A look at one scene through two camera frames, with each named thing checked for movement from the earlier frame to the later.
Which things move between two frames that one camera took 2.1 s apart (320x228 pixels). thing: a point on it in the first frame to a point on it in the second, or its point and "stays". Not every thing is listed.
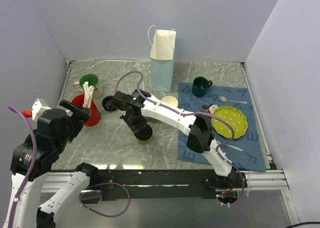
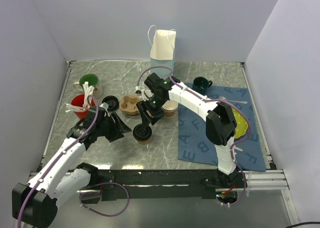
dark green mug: x=200 y=86 stays
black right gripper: x=134 y=127 to x=143 y=106
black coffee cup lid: x=144 y=133 stays
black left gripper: x=79 y=115 to x=119 y=125
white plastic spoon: x=224 y=100 stays
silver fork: x=237 y=148 stays
